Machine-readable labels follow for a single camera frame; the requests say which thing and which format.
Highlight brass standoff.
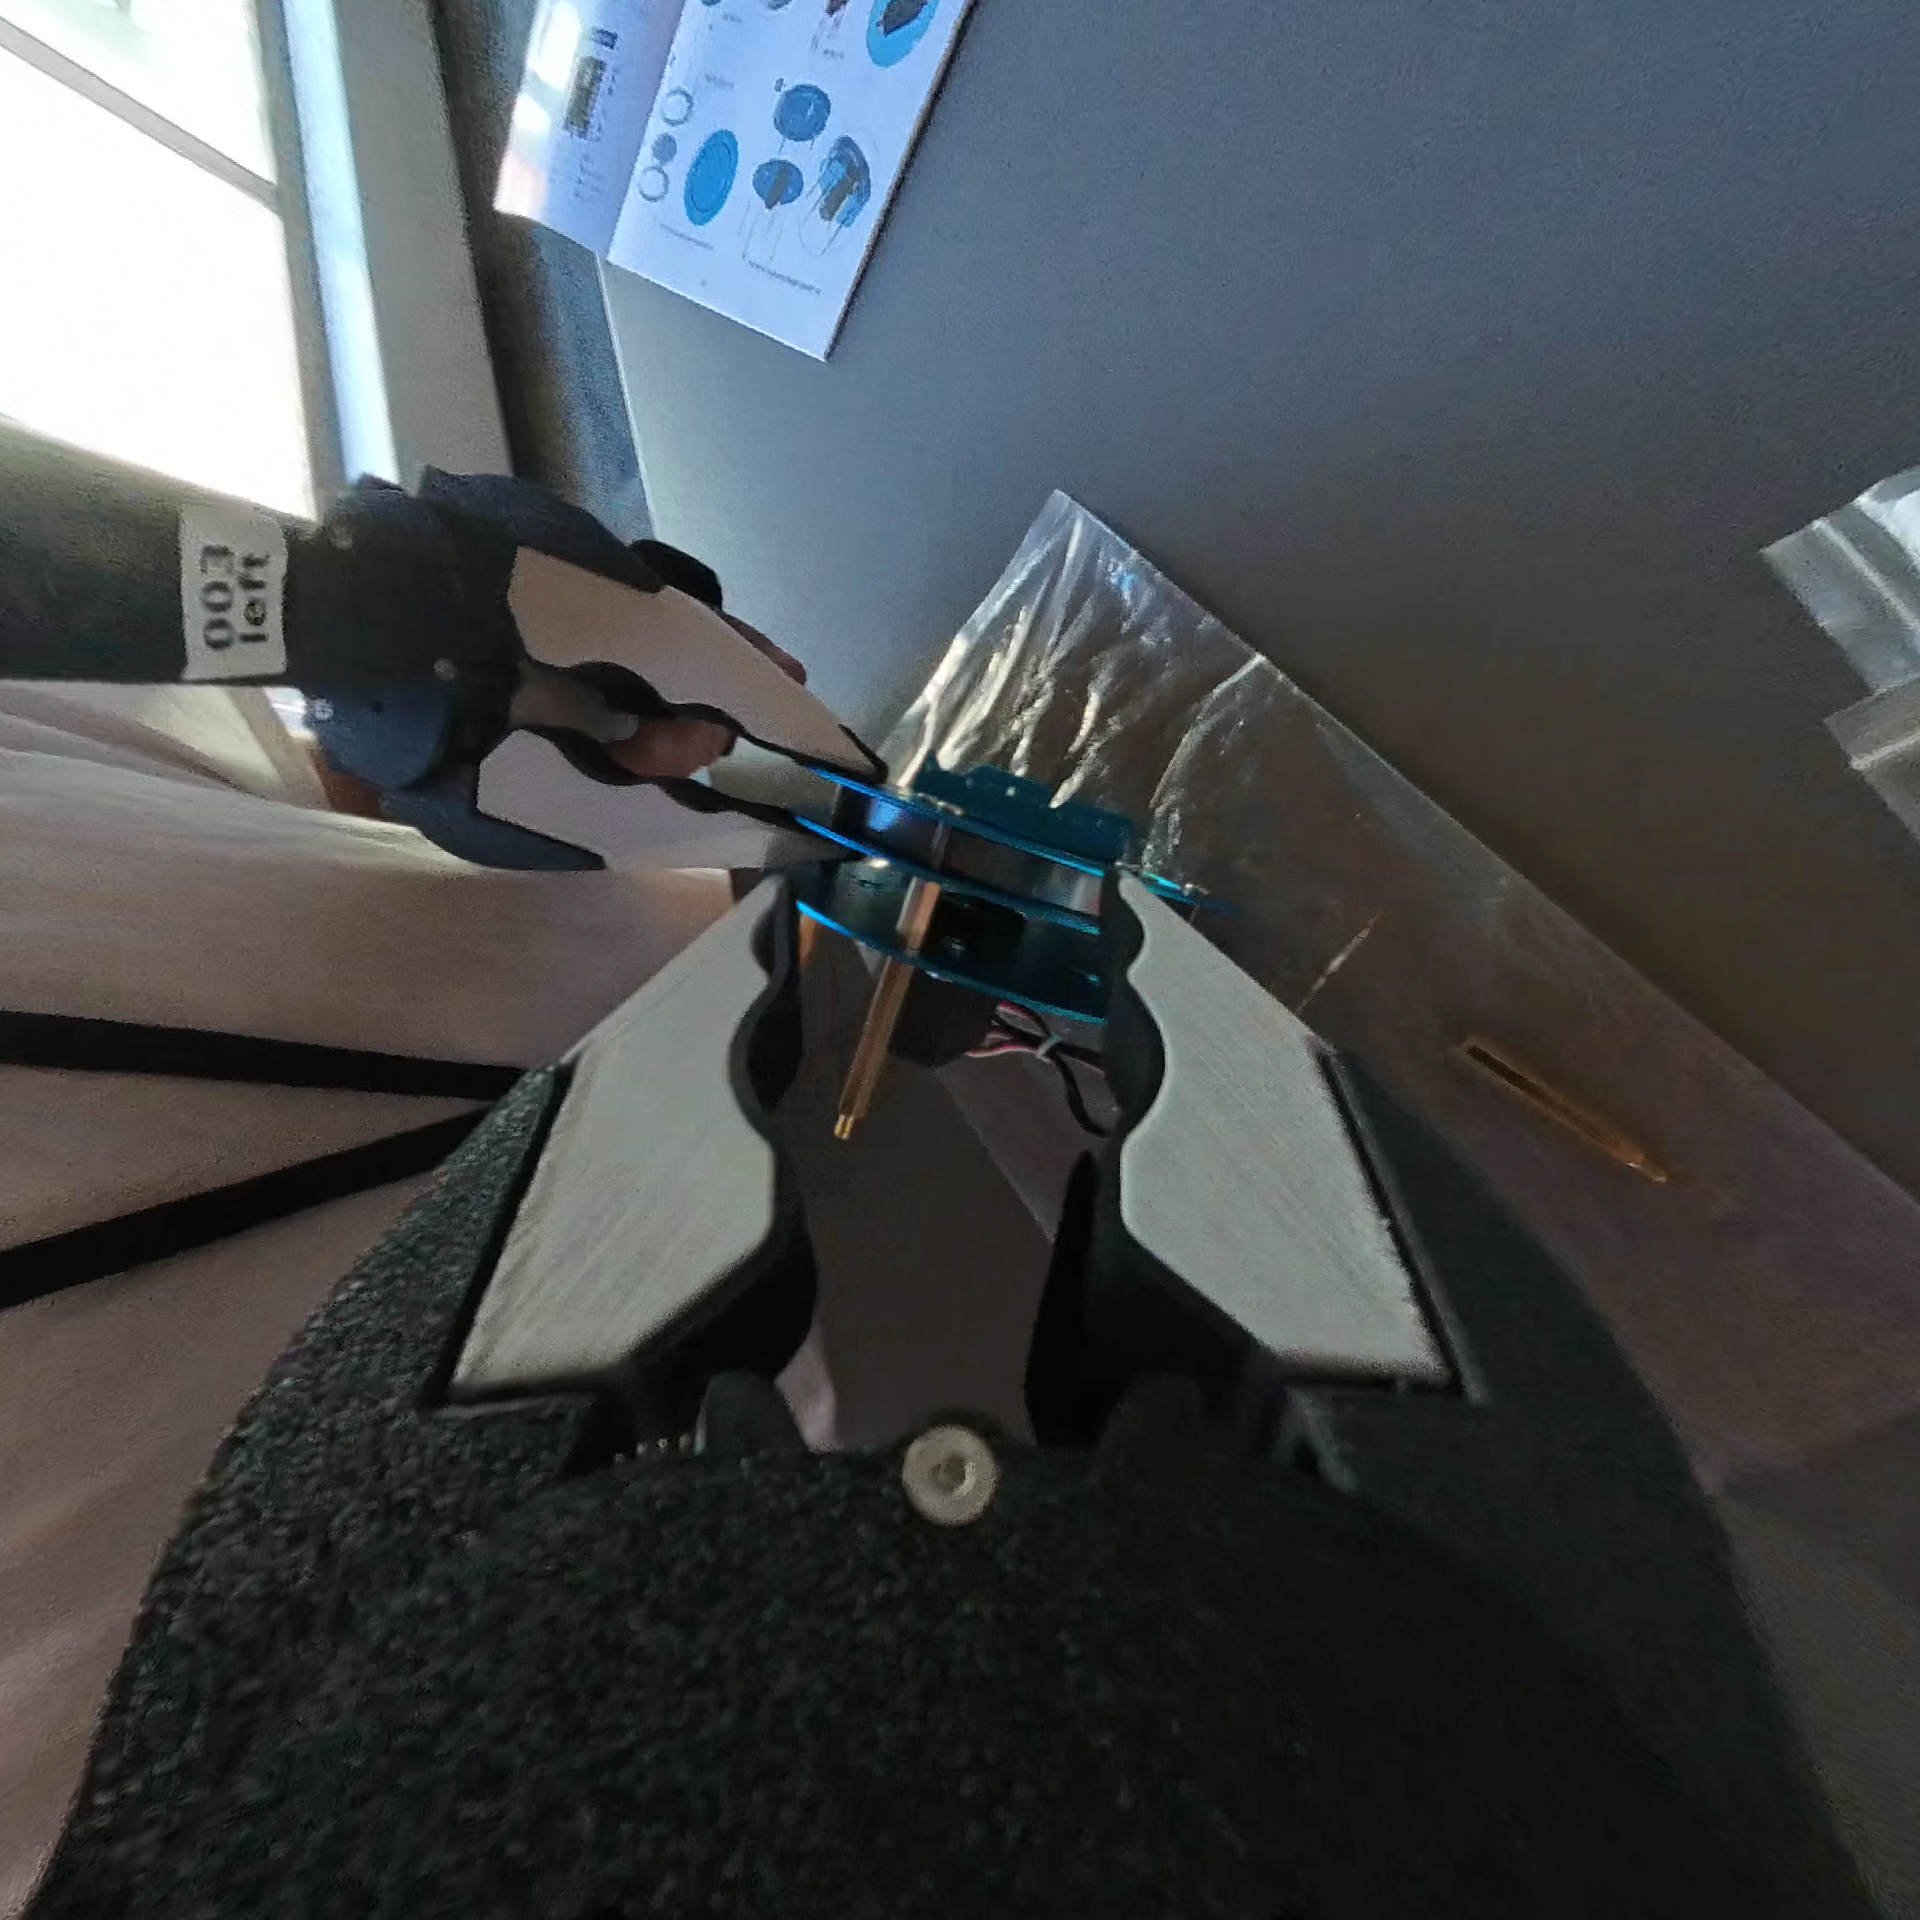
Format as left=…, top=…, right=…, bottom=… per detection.
left=1459, top=1037, right=1672, bottom=1186

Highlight bright window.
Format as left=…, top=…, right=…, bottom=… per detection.
left=0, top=0, right=400, bottom=519

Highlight grey desk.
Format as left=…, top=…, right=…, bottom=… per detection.
left=497, top=0, right=1920, bottom=1920

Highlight pile of small screw bags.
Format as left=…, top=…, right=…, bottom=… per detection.
left=1763, top=464, right=1920, bottom=841

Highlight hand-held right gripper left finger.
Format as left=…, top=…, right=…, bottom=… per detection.
left=444, top=873, right=826, bottom=1408

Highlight person's light garment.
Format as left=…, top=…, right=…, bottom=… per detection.
left=0, top=673, right=788, bottom=1920

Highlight instruction manual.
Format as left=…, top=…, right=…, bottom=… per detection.
left=491, top=0, right=980, bottom=362

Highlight blue round base assembly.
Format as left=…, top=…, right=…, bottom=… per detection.
left=780, top=759, right=1251, bottom=1139

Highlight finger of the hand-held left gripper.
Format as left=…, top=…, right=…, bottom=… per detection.
left=474, top=729, right=841, bottom=875
left=504, top=552, right=889, bottom=781

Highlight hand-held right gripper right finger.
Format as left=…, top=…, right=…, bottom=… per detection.
left=1113, top=873, right=1461, bottom=1395

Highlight person's left hand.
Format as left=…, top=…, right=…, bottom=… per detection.
left=608, top=613, right=809, bottom=785

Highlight large clear plastic bag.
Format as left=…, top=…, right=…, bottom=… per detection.
left=749, top=487, right=1920, bottom=1517

